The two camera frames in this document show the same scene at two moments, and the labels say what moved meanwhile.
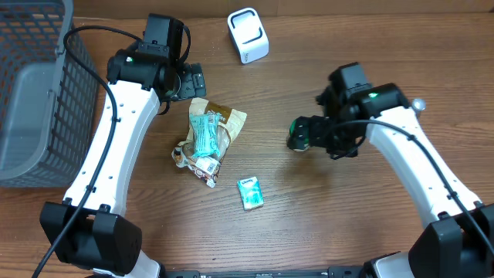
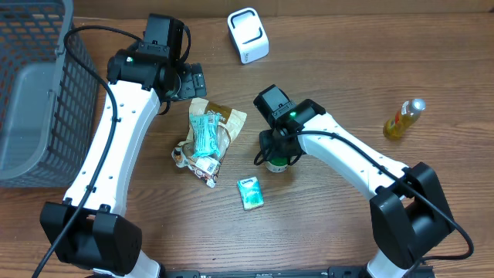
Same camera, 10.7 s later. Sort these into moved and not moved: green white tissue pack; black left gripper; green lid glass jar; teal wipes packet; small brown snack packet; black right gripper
Moved: green lid glass jar; black right gripper
Not moved: teal wipes packet; small brown snack packet; green white tissue pack; black left gripper
